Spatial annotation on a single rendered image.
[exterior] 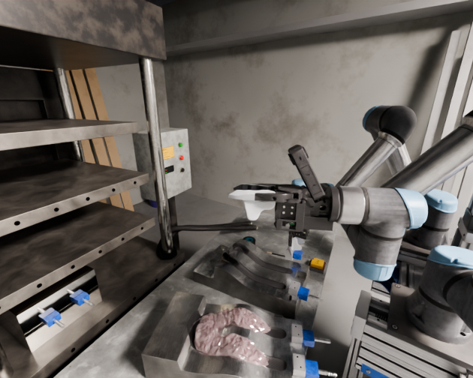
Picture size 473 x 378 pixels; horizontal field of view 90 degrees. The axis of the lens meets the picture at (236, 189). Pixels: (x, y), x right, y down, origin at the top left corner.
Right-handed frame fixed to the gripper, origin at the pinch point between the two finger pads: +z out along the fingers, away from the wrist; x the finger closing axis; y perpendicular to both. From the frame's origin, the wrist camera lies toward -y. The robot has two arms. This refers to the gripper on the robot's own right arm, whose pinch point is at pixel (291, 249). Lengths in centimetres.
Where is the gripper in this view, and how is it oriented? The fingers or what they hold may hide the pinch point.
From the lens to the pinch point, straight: 123.8
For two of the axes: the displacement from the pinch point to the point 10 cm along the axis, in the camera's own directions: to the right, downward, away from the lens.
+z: 0.2, 9.7, 2.6
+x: 4.6, -2.3, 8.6
